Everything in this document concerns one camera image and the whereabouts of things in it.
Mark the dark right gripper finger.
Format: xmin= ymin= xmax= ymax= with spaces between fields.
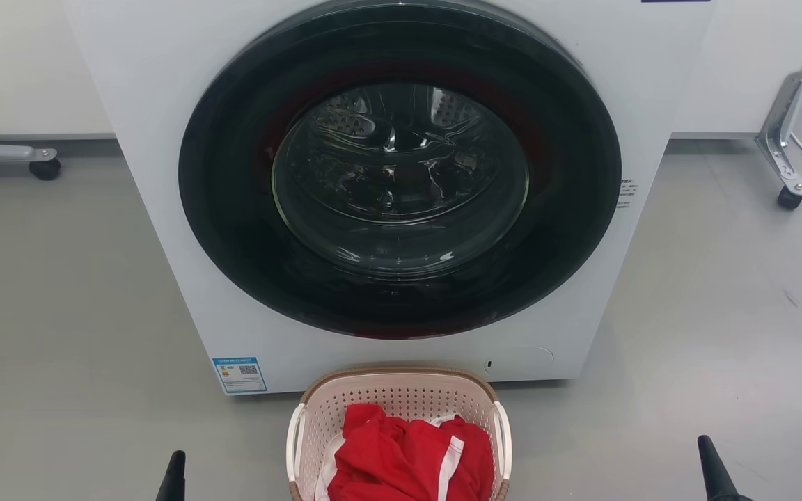
xmin=697 ymin=435 xmax=754 ymax=501

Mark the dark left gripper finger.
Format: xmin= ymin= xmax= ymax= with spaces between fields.
xmin=156 ymin=450 xmax=187 ymax=501

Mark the pink perforated plastic laundry basket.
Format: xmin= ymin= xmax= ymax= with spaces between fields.
xmin=286 ymin=365 xmax=514 ymax=501

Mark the blue energy label sticker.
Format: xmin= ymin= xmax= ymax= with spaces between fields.
xmin=212 ymin=357 xmax=269 ymax=395

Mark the round white filter cover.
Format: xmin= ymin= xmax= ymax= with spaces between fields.
xmin=482 ymin=346 xmax=555 ymax=379

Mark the red garment with white stripe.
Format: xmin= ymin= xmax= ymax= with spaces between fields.
xmin=327 ymin=404 xmax=496 ymax=501

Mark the round black washer door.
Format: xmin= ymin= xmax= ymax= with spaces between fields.
xmin=178 ymin=0 xmax=622 ymax=340

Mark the white front-load washing machine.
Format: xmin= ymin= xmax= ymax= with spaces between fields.
xmin=65 ymin=0 xmax=718 ymax=396

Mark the steel washing drum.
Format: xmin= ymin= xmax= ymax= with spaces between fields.
xmin=272 ymin=82 xmax=530 ymax=276

